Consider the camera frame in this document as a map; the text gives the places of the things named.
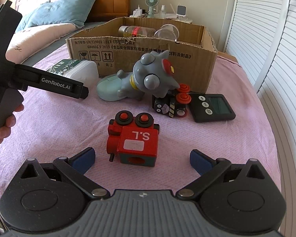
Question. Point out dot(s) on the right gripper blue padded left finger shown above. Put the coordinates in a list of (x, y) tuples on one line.
[(72, 171)]

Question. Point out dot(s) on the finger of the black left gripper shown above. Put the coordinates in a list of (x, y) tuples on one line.
[(51, 82)]

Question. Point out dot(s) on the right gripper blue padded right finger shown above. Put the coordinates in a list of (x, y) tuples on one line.
[(210, 171)]

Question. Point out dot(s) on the black digital timer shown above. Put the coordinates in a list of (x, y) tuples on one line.
[(210, 108)]

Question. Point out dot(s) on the white green pill bottle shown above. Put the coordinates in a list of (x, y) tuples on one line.
[(84, 71)]

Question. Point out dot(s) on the red toy train block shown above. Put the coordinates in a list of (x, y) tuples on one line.
[(133, 139)]

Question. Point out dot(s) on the black red toy car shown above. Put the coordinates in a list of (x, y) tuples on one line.
[(174, 104)]

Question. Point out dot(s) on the gold capsule glass bottle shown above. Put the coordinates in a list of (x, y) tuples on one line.
[(136, 31)]

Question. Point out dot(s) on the grey cartoon figure toy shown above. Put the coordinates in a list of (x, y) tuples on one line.
[(152, 74)]

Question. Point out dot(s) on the clear plastic cup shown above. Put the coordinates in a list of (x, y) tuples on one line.
[(167, 32)]

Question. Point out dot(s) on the pink floral quilt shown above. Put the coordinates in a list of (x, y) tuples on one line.
[(29, 41)]

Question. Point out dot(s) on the pink table cloth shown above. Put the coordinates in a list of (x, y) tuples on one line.
[(53, 125)]

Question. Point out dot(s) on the blue pillow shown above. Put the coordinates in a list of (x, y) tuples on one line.
[(61, 11)]

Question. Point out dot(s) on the brown cardboard box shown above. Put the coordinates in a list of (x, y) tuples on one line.
[(192, 55)]

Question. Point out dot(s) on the white power strip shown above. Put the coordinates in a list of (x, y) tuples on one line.
[(138, 13)]

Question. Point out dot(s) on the white louvered closet door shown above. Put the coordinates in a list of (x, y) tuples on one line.
[(262, 36)]

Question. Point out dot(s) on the small green desk fan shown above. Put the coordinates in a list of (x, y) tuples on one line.
[(151, 4)]

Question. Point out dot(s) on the clear spray bottle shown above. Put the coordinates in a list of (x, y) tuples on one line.
[(162, 12)]

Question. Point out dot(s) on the white smart display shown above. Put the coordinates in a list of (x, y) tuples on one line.
[(181, 12)]

